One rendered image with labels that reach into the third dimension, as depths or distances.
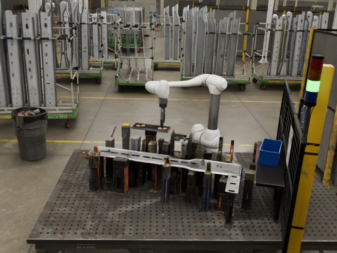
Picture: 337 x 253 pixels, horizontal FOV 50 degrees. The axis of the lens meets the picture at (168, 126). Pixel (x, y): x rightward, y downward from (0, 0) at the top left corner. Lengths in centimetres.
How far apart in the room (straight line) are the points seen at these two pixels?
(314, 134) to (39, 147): 416
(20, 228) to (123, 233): 170
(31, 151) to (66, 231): 292
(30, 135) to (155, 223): 310
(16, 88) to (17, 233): 367
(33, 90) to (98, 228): 471
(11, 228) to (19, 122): 174
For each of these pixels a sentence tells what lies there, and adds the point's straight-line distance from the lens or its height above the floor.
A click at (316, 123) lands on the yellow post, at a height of 164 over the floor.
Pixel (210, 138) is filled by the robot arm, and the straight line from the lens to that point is 372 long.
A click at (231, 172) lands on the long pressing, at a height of 100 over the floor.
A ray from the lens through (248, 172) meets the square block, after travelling 298.
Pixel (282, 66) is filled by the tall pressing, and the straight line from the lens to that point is 1102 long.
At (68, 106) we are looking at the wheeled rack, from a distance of 733.
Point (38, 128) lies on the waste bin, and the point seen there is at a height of 50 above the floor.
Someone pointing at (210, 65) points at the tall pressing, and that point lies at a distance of 1032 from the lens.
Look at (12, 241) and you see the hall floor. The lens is 411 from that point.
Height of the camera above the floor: 236
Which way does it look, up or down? 20 degrees down
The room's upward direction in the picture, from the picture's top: 2 degrees clockwise
